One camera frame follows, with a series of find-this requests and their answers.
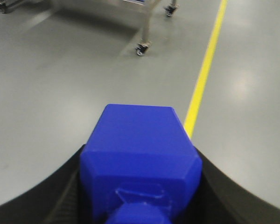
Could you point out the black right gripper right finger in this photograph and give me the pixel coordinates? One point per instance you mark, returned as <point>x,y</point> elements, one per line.
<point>219,200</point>

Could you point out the metal rack frame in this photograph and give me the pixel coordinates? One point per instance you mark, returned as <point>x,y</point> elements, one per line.
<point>144,7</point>

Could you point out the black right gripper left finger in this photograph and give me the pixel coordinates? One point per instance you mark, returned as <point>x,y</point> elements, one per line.
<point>58,199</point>

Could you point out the blue plastic bottle part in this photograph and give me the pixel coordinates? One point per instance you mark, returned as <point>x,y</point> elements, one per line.
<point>137,167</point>

